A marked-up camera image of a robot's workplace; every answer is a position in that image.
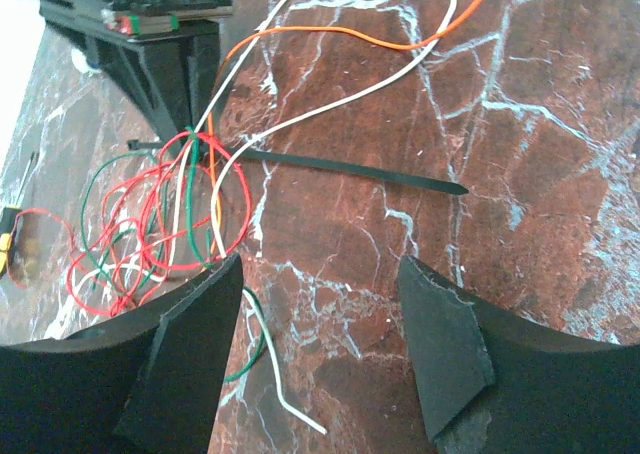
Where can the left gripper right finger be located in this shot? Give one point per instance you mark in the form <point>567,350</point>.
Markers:
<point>490,381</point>

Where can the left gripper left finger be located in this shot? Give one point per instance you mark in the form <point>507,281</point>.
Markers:
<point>147,381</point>

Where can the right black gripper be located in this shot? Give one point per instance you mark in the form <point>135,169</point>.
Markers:
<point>168,77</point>

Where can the yellow black screwdriver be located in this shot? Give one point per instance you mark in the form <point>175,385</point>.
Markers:
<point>9,214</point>

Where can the black zip tie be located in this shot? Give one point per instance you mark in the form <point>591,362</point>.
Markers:
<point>421,182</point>

